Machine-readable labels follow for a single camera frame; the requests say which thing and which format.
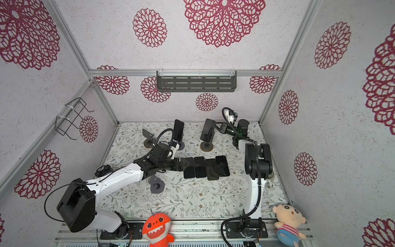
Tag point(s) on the small black alarm clock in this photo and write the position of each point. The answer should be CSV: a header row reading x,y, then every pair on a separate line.
x,y
103,170

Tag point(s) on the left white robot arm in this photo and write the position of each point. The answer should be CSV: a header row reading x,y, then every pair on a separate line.
x,y
77,207

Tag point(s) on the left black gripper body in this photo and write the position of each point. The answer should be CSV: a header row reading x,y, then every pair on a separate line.
x,y
173,164

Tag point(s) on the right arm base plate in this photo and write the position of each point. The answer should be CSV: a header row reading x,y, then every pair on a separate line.
x,y
246,228

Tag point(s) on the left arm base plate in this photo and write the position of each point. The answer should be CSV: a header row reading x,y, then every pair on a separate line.
x,y
132,231

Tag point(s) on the grey round stand front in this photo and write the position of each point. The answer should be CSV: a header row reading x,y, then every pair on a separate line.
x,y
156,185

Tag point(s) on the grey round stand back left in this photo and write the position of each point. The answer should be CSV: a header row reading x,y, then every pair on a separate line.
x,y
181,146

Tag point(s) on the wooden round stand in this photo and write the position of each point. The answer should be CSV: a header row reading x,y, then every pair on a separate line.
x,y
150,139
206,146

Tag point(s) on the phone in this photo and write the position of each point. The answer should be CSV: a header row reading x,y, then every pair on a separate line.
x,y
210,165
199,167
188,167
221,167
178,130
208,131

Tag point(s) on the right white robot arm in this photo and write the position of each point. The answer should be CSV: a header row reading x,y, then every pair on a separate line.
x,y
257,165

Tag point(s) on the black wire wall rack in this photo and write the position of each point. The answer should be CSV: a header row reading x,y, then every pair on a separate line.
x,y
63,123

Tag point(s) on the boy doll plush toy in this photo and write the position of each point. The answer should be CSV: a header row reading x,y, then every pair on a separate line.
x,y
288,221

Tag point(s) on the grey round stand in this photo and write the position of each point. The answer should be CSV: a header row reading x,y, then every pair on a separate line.
x,y
181,146
156,185

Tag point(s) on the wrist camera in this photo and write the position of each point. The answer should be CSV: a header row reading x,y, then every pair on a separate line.
x,y
174,147
230,116

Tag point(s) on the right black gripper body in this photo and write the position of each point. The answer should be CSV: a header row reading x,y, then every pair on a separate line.
x,y
230,131

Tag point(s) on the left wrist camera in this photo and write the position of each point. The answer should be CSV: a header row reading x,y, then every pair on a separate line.
x,y
174,147

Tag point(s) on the grey wall shelf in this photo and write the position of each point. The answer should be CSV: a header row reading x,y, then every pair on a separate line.
x,y
190,83

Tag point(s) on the red shark plush toy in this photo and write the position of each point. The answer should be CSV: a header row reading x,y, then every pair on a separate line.
x,y
155,230

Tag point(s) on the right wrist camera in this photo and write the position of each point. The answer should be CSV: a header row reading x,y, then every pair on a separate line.
x,y
230,116

